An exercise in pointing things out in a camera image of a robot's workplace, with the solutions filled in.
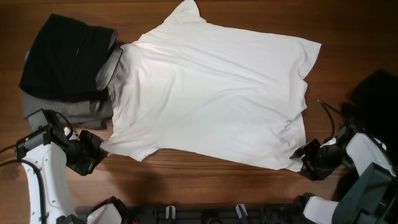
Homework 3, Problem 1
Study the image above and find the white t-shirt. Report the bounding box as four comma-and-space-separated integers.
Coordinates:
103, 1, 321, 172

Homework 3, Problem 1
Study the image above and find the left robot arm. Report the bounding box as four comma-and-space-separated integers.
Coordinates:
16, 124, 124, 223

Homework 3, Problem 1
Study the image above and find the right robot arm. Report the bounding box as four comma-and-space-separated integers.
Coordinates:
291, 125, 397, 223

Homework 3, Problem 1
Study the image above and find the folded grey garment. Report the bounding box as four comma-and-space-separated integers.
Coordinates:
22, 93, 113, 129

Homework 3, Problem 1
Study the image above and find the black garment at right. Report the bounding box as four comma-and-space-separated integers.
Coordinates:
341, 69, 397, 159

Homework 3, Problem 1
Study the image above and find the folded black garment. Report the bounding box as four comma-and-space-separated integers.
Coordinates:
19, 14, 118, 102

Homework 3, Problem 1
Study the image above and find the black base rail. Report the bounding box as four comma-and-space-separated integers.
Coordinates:
76, 203, 305, 224

